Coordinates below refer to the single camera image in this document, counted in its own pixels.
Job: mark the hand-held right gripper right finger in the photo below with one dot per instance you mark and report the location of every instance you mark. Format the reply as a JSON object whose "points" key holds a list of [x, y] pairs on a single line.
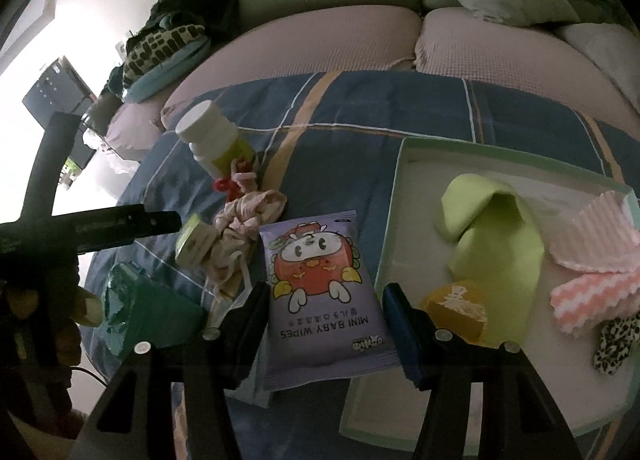
{"points": [[400, 325]]}

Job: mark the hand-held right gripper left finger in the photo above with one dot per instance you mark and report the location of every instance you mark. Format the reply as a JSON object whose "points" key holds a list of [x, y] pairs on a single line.
{"points": [[245, 325]]}

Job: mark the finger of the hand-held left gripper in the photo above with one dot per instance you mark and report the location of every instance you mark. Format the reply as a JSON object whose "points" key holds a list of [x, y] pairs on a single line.
{"points": [[52, 165], [125, 227]]}

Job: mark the yellow sponge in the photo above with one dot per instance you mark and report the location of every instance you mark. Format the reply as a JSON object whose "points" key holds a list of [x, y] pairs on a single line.
{"points": [[450, 310]]}

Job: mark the light blue cloth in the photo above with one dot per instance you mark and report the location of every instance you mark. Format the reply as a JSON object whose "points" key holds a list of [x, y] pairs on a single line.
{"points": [[255, 392]]}

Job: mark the green small box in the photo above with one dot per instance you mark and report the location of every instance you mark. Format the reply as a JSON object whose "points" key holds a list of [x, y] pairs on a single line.
{"points": [[197, 240]]}

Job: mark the purple baby wipes packet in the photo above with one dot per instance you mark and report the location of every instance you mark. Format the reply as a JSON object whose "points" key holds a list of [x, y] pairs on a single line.
{"points": [[320, 290]]}

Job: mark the light green tray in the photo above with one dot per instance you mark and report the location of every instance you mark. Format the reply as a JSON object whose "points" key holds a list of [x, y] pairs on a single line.
{"points": [[410, 240]]}

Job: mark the teal wet wipes box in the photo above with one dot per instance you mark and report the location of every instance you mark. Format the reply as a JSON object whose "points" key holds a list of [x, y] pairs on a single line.
{"points": [[150, 310]]}

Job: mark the light green cloth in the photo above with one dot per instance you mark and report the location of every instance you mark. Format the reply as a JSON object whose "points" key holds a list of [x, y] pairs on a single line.
{"points": [[500, 250]]}

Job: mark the pink white striped cloth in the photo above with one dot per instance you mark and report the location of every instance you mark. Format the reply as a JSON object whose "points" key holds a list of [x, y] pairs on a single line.
{"points": [[590, 295]]}

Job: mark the leopard print scrunchie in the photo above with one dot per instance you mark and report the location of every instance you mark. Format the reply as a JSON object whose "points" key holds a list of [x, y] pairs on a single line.
{"points": [[612, 345]]}

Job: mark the person's left hand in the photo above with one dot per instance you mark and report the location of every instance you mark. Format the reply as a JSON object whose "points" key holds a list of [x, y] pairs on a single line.
{"points": [[85, 309]]}

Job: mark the dark cabinet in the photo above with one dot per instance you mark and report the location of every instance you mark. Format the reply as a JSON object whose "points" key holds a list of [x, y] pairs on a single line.
{"points": [[55, 85]]}

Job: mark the white plastic bottle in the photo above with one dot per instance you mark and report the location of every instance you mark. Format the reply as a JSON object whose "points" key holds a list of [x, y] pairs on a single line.
{"points": [[210, 135]]}

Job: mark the teal cushion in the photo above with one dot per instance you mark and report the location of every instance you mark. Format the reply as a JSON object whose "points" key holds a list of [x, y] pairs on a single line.
{"points": [[150, 85]]}

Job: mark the black patterned cushion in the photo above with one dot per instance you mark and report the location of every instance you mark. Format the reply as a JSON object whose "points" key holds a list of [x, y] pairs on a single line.
{"points": [[160, 47]]}

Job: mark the blue plaid blanket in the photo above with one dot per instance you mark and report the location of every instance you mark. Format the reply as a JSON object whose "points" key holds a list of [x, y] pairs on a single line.
{"points": [[350, 140]]}

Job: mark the dark clothes pile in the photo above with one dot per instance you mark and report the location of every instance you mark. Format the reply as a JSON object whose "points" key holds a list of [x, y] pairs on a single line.
{"points": [[195, 0]]}

